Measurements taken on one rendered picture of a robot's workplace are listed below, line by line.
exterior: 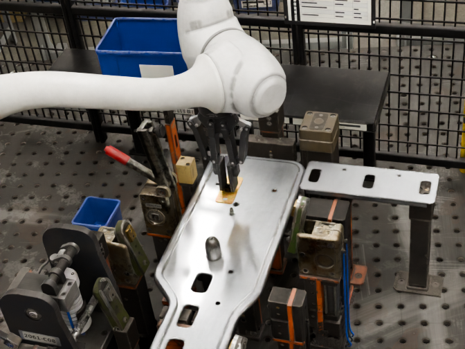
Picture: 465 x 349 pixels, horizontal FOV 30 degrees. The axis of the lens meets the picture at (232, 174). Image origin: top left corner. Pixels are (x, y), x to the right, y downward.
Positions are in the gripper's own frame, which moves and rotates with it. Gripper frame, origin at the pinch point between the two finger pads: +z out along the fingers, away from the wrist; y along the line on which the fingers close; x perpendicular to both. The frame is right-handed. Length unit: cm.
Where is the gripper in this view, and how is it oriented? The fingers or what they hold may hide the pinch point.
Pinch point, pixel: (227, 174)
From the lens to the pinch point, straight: 177.8
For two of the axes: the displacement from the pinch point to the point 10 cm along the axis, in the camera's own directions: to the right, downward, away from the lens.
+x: 2.9, -6.3, 7.2
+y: 9.5, 1.1, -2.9
